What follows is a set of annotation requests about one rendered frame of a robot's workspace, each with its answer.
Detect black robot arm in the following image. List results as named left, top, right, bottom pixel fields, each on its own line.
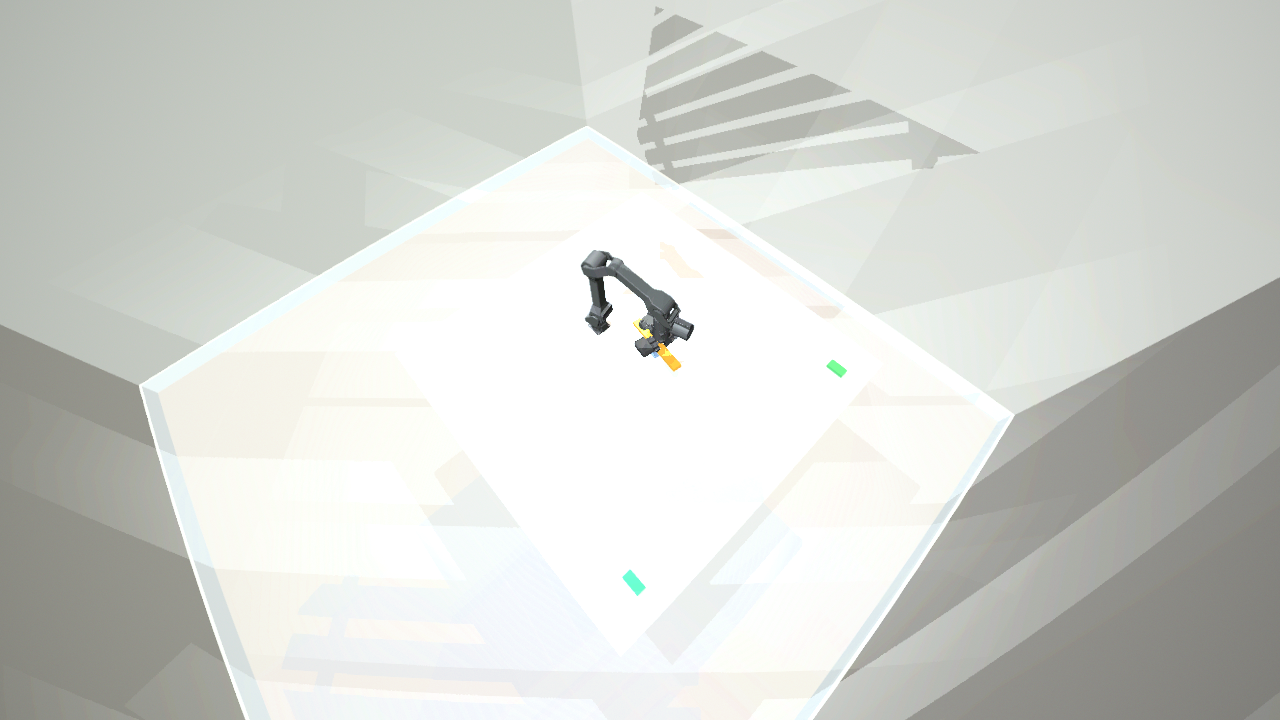
left=580, top=250, right=695, bottom=341

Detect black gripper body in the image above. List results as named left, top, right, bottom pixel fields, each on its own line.
left=634, top=323, right=675, bottom=357

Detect orange and yellow bar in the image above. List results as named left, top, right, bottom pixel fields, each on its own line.
left=634, top=318, right=681, bottom=372

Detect teal rectangular bar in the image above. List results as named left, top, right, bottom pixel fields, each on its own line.
left=621, top=570, right=646, bottom=594

